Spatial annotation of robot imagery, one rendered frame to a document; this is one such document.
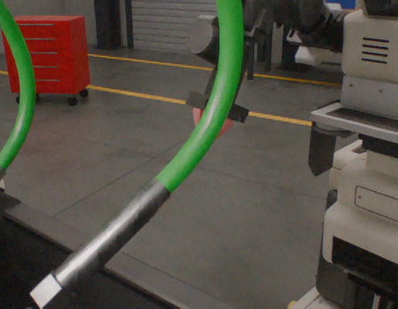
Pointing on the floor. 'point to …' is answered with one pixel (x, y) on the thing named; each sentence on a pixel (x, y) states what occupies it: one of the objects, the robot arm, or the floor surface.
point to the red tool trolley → (53, 55)
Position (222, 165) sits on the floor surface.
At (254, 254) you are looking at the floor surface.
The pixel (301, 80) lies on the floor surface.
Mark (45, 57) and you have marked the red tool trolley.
